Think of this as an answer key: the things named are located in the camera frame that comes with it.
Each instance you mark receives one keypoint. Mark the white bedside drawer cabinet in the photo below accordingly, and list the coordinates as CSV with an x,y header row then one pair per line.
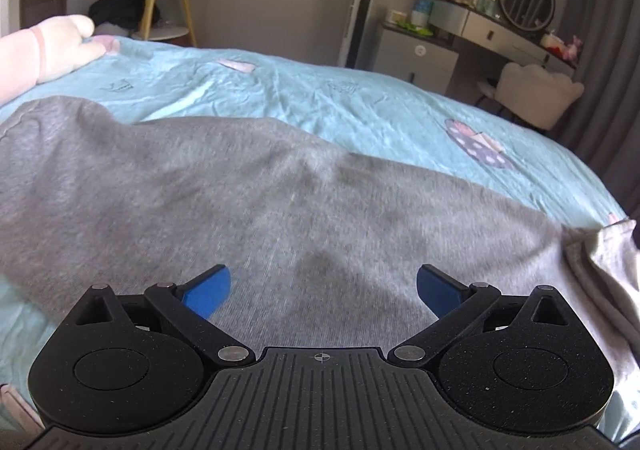
x,y
418,60

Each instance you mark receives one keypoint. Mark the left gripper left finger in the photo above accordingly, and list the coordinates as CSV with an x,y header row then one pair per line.
x,y
134,362

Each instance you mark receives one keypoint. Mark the grey window curtain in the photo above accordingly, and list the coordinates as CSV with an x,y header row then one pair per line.
x,y
602,128

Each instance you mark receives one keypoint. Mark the pink plush toy on desk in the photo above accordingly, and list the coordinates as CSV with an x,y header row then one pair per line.
x,y
572,50

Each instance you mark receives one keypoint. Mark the green tray on cabinet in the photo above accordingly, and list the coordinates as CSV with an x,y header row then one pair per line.
x,y
409,27

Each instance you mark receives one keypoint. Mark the grey sweatpants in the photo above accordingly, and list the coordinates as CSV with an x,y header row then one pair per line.
x,y
323,245

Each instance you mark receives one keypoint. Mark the light blue bed sheet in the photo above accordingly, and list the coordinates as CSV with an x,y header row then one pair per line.
x,y
360,111

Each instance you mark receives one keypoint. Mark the cream shell-back chair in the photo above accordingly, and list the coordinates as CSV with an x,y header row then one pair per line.
x,y
532,94

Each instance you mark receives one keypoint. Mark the black clothes pile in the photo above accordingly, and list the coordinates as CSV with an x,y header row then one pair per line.
x,y
126,14

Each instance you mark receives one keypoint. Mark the pink white plush pillow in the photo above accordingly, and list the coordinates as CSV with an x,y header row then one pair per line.
x,y
45,52

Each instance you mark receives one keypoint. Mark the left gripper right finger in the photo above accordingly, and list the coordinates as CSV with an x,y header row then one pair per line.
x,y
508,362

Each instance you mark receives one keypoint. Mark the blue white canister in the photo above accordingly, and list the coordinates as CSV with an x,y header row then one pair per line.
x,y
420,13

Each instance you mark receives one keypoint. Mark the white vanity desk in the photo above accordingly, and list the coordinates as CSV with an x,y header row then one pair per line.
x,y
466,24

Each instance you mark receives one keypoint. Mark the yellow-legged side table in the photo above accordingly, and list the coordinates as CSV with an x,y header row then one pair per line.
x,y
167,21

